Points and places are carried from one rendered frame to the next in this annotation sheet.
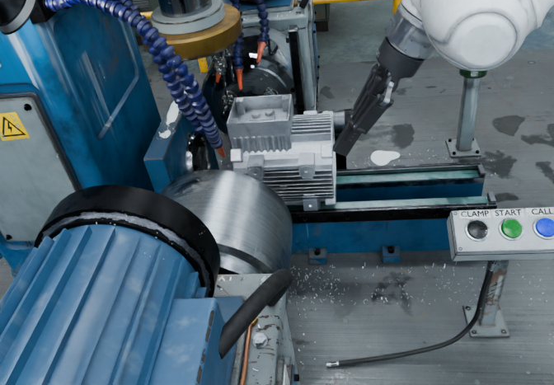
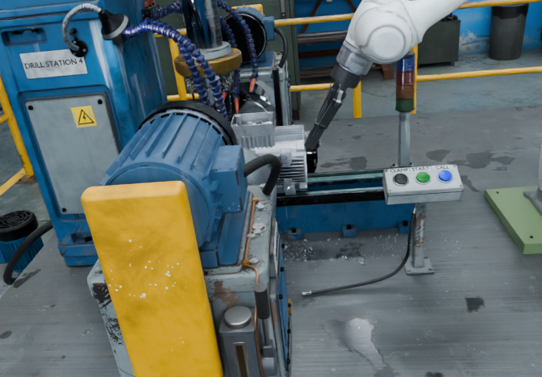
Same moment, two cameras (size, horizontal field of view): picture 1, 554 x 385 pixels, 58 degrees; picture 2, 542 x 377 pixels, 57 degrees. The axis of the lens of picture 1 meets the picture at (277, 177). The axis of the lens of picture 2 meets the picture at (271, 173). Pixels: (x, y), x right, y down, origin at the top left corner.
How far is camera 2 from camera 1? 0.46 m
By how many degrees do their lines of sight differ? 13
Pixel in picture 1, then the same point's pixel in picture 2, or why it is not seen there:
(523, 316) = (444, 261)
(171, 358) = (221, 160)
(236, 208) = not seen: hidden behind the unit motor
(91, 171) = not seen: hidden behind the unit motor
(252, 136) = (247, 136)
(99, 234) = (177, 117)
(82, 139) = (132, 127)
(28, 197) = (85, 173)
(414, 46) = (354, 64)
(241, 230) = not seen: hidden behind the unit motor
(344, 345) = (314, 283)
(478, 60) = (385, 54)
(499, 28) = (393, 34)
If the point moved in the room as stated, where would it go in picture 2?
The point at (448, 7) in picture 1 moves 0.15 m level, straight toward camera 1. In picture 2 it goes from (367, 26) to (360, 42)
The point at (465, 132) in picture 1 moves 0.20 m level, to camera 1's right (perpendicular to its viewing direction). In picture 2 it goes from (403, 155) to (458, 147)
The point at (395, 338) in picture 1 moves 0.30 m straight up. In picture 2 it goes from (352, 278) to (348, 173)
